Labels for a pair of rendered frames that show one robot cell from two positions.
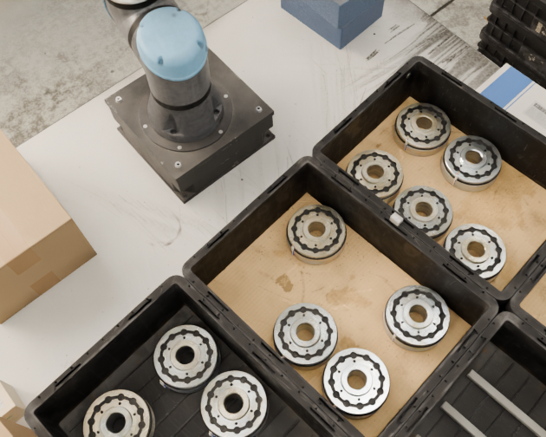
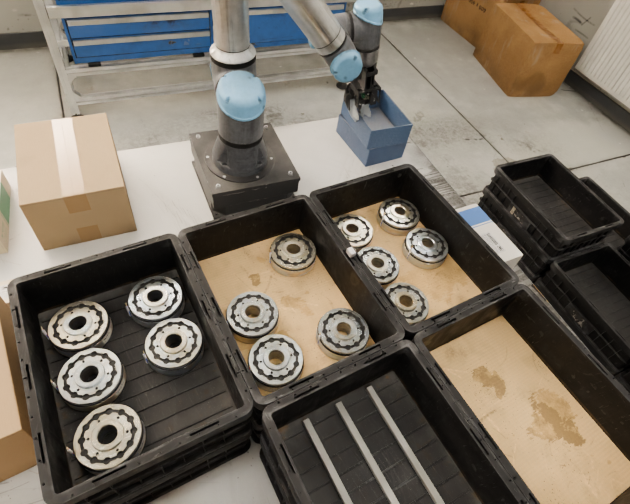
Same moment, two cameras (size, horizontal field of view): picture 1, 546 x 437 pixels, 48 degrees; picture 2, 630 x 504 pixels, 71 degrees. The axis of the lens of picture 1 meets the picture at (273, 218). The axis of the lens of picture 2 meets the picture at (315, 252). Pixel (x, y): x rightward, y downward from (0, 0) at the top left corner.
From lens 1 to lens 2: 30 cm
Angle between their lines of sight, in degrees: 12
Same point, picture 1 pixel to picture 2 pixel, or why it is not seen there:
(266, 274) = (244, 269)
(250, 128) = (279, 183)
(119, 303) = not seen: hidden behind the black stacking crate
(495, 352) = (395, 381)
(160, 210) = (195, 218)
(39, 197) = (110, 167)
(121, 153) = (187, 177)
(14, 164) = (104, 143)
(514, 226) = (442, 300)
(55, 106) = not seen: hidden behind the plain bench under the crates
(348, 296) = (298, 303)
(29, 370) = not seen: hidden behind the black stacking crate
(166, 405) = (125, 330)
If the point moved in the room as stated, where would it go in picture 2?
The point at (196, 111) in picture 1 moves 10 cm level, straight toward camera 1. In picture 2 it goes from (243, 152) to (237, 178)
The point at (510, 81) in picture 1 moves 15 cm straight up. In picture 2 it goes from (475, 215) to (498, 174)
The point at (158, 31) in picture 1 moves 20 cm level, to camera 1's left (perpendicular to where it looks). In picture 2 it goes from (234, 82) to (155, 63)
